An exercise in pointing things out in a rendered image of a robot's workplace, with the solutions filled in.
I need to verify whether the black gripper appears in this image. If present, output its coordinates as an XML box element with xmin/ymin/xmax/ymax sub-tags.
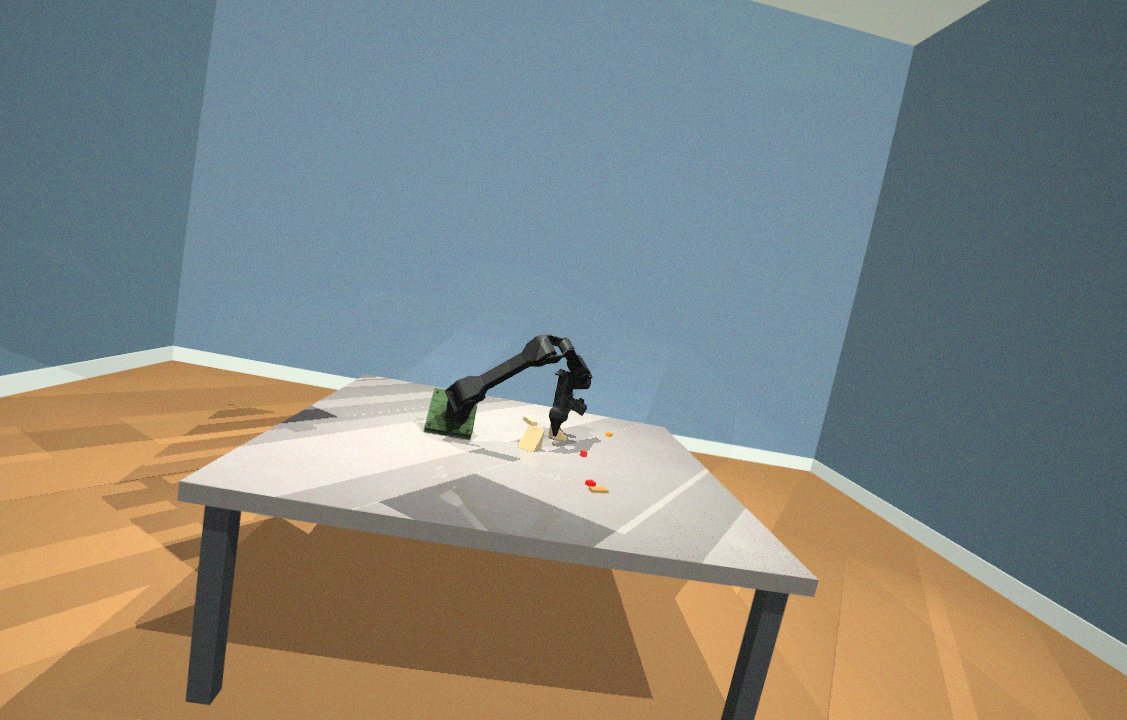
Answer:
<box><xmin>549</xmin><ymin>388</ymin><xmax>573</xmax><ymax>437</ymax></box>

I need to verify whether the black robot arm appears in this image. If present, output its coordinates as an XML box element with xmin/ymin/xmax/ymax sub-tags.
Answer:
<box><xmin>444</xmin><ymin>334</ymin><xmax>593</xmax><ymax>424</ymax></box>

